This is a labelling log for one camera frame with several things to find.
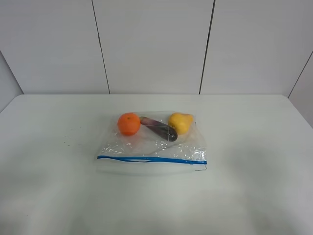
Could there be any yellow pear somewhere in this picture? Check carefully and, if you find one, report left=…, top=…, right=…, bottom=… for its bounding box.
left=168, top=113, right=193, bottom=135

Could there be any clear zip bag blue zipper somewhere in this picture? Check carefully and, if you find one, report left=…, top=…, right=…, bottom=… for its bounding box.
left=94, top=111, right=207, bottom=176

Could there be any purple eggplant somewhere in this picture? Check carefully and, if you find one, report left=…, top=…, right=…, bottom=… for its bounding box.
left=139, top=117, right=178, bottom=142

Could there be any orange fruit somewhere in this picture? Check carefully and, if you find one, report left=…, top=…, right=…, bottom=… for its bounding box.
left=117, top=113, right=141, bottom=136

